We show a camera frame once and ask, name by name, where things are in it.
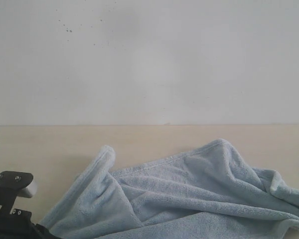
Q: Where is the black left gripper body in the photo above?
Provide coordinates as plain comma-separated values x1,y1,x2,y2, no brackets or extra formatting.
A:
0,210,52,239

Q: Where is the light blue fleece towel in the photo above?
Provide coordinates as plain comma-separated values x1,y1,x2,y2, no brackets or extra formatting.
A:
40,139,299,239

